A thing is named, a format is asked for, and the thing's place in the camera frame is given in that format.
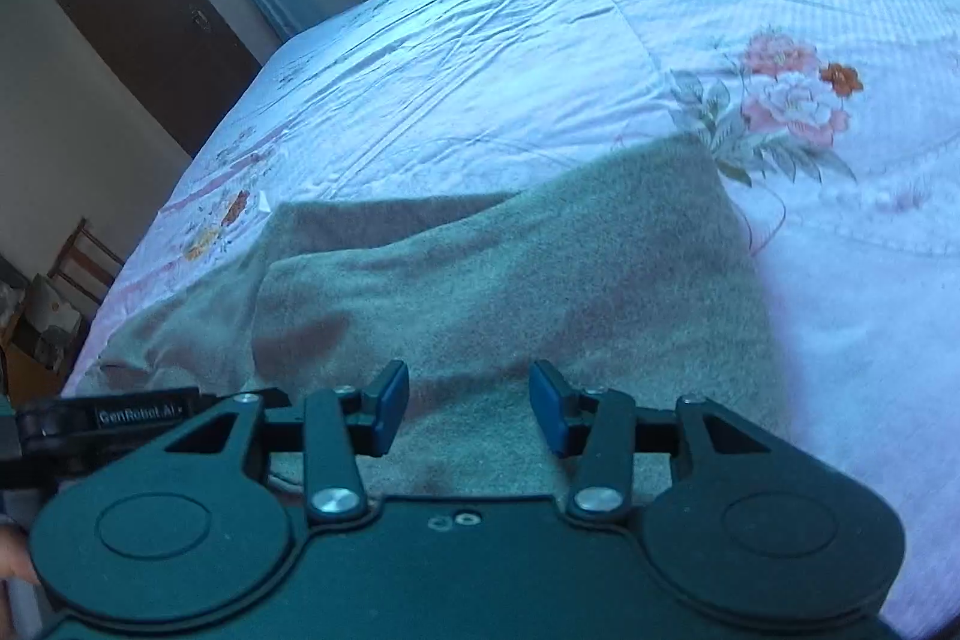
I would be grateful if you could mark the wooden chair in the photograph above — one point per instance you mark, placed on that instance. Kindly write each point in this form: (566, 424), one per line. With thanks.
(82, 265)

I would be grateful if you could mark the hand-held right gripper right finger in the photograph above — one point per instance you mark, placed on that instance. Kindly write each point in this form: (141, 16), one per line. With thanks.
(547, 411)

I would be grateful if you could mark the grey pants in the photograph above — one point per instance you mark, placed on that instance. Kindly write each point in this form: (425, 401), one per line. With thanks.
(487, 280)

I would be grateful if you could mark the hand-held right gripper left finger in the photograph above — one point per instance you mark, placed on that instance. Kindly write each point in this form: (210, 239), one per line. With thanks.
(390, 407)

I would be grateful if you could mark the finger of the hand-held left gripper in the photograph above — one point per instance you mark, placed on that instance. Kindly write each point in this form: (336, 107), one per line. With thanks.
(276, 397)

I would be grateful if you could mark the white box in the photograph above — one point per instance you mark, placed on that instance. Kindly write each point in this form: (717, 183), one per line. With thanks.
(60, 308)

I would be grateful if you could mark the person's left hand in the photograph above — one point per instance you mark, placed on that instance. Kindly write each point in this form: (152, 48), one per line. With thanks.
(13, 554)

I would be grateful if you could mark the bed with floral sheet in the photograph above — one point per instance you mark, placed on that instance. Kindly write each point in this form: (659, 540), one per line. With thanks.
(487, 48)

